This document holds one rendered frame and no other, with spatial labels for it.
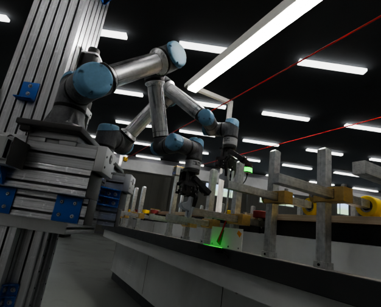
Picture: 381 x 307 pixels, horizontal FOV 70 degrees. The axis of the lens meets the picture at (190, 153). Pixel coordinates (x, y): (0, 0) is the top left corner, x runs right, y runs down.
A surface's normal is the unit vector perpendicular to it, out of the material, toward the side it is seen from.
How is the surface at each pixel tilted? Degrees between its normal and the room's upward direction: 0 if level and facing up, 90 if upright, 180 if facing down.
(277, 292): 90
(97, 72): 95
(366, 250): 90
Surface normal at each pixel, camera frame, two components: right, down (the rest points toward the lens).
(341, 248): -0.86, -0.25
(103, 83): 0.59, -0.04
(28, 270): 0.04, -0.27
